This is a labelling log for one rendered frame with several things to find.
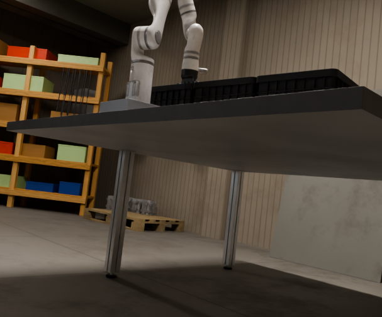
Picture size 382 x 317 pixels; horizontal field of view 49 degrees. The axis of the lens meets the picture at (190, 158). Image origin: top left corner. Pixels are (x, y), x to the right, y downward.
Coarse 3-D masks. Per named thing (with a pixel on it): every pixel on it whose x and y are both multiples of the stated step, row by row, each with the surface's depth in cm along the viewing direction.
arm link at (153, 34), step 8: (152, 0) 171; (160, 0) 171; (168, 0) 173; (152, 8) 171; (160, 8) 169; (168, 8) 174; (160, 16) 168; (152, 24) 165; (160, 24) 168; (152, 32) 163; (160, 32) 168; (152, 40) 163; (160, 40) 169; (152, 48) 167
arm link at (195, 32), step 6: (198, 24) 183; (192, 30) 182; (198, 30) 182; (192, 36) 182; (198, 36) 183; (192, 42) 183; (198, 42) 183; (186, 48) 184; (192, 48) 183; (198, 48) 184; (186, 54) 184; (192, 54) 183; (198, 54) 185
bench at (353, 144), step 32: (288, 96) 80; (320, 96) 75; (352, 96) 70; (32, 128) 164; (64, 128) 150; (96, 128) 138; (128, 128) 129; (160, 128) 120; (192, 128) 113; (224, 128) 107; (256, 128) 101; (288, 128) 96; (320, 128) 91; (352, 128) 87; (128, 160) 217; (192, 160) 238; (224, 160) 210; (256, 160) 189; (288, 160) 171; (320, 160) 157; (352, 160) 144; (128, 192) 218; (224, 256) 278
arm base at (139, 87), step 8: (136, 64) 163; (144, 64) 163; (136, 72) 163; (144, 72) 163; (152, 72) 166; (136, 80) 163; (144, 80) 163; (128, 88) 165; (136, 88) 162; (144, 88) 163; (128, 96) 164; (136, 96) 162; (144, 96) 163
